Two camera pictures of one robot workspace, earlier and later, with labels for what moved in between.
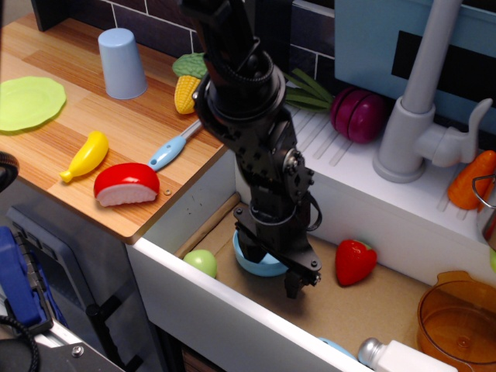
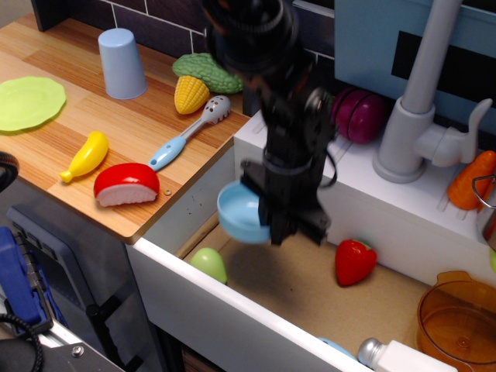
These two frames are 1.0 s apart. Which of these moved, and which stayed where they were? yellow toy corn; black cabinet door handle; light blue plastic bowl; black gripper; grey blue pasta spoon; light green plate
Moved: light blue plastic bowl; black gripper
Stayed: light green plate; grey blue pasta spoon; black cabinet door handle; yellow toy corn
